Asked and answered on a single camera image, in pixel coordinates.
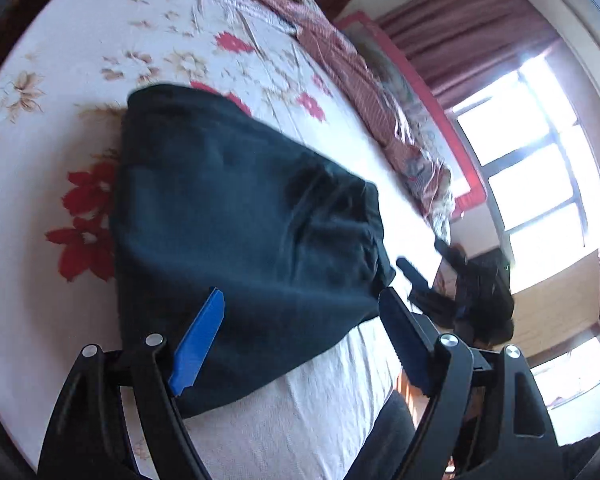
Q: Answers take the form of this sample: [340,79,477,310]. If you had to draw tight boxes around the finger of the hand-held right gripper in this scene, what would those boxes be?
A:
[395,256,432,294]
[434,239,469,272]

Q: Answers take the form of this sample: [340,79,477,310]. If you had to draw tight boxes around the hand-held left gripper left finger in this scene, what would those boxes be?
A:
[36,286,227,480]

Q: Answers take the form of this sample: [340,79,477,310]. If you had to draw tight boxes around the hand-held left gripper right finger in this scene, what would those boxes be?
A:
[374,286,564,480]

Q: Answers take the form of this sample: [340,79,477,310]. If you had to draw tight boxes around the dark blue pants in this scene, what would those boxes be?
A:
[114,82,397,419]

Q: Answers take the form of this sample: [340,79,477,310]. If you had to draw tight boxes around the light wooden board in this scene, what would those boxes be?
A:
[509,249,600,362]

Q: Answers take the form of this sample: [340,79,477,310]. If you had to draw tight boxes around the person's grey trouser leg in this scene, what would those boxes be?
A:
[345,389,423,480]

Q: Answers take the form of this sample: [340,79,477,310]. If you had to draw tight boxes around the window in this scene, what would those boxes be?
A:
[449,54,600,272]

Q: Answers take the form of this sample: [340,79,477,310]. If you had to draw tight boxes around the pink dotted quilt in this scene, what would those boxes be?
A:
[199,0,455,222]

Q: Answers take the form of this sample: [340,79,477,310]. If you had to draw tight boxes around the mauve curtain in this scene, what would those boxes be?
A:
[375,0,567,112]

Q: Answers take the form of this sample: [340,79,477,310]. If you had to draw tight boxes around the bed with floral sheet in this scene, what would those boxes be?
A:
[0,0,453,480]

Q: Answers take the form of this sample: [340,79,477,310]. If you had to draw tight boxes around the pink bed rail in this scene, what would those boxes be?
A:
[334,10,487,220]

